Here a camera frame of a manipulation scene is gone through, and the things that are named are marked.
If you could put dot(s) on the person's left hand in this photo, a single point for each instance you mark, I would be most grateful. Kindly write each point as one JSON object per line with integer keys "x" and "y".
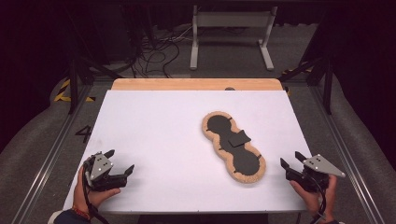
{"x": 82, "y": 196}

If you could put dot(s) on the black metal stand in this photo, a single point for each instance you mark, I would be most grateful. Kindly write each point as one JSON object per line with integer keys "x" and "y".
{"x": 327, "y": 84}
{"x": 73, "y": 81}

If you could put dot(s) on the person's right hand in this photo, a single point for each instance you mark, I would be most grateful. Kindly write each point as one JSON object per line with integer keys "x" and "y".
{"x": 316, "y": 202}

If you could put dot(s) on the white table board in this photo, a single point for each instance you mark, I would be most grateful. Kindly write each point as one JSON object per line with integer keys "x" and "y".
{"x": 155, "y": 124}

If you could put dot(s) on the tan fleece pad black backing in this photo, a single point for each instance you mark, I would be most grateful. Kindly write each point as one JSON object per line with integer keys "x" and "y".
{"x": 246, "y": 161}

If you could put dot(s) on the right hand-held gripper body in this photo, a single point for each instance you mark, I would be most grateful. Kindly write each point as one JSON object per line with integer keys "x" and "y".
{"x": 320, "y": 165}

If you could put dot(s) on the aluminium floor rail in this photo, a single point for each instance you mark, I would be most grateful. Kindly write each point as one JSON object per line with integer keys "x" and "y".
{"x": 348, "y": 155}
{"x": 49, "y": 158}

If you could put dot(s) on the wooden table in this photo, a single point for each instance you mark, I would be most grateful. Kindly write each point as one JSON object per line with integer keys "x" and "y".
{"x": 186, "y": 84}

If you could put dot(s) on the yellow black floor tape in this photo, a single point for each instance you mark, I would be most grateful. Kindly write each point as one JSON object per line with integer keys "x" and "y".
{"x": 63, "y": 99}

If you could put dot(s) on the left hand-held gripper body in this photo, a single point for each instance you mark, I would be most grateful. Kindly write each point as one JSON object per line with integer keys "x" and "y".
{"x": 99, "y": 166}

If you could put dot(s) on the white metal stand frame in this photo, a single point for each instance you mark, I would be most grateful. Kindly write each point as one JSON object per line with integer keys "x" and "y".
{"x": 232, "y": 19}

